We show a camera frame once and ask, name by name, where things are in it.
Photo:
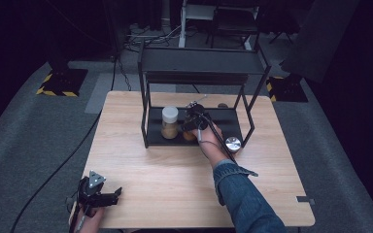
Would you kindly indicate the silver-lid red-brown spice jar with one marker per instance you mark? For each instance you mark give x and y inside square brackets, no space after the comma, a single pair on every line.
[233,144]

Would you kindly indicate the grey table edge clamp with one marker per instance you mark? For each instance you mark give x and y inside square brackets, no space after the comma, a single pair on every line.
[305,199]
[68,200]

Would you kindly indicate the person's left hand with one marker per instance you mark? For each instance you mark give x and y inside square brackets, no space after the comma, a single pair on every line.
[92,221]

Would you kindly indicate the person's right hand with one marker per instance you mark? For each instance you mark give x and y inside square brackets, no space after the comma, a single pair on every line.
[211,137]

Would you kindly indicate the small dark round disc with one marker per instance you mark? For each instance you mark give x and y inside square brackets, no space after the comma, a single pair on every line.
[222,105]

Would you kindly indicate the black two-tier metal shelf rack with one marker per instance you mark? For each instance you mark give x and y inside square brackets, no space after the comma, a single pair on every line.
[200,61]

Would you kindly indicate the black metal chair frame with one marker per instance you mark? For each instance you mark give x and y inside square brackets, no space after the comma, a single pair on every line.
[233,22]

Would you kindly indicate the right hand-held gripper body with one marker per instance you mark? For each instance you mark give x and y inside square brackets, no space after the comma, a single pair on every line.
[196,115]

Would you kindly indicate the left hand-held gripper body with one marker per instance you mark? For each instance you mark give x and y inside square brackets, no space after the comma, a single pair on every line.
[89,195]

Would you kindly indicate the white-lid spice jar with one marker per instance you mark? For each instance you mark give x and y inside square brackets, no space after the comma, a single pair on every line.
[169,124]

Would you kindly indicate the black stand base striped tape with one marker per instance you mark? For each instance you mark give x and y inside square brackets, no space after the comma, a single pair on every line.
[288,90]
[64,82]

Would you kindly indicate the silver-lid orange spice jar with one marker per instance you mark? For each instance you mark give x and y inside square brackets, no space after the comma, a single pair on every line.
[189,136]

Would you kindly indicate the white metal stand frame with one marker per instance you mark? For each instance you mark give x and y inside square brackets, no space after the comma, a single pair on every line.
[182,32]

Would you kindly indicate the dark grey panel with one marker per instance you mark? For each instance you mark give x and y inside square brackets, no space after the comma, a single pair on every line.
[317,42]

